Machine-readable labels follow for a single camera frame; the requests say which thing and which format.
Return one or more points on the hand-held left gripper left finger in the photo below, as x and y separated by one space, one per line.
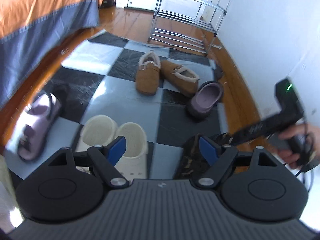
116 150

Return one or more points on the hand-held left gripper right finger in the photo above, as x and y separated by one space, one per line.
207 150

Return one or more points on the cream clog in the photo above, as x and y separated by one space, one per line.
133 140
98 130

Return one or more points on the purple clog black sole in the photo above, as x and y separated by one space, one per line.
37 130
205 97

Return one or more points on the brown fleece slipper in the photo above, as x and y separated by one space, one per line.
147 80
175 77

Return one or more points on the person's right hand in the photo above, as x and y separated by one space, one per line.
313 135

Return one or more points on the black and grey checkered mat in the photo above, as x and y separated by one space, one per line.
125 110

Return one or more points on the metal shoe rack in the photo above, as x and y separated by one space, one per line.
175 38

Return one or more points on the orange and blue bed sheet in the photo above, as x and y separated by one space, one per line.
37 37

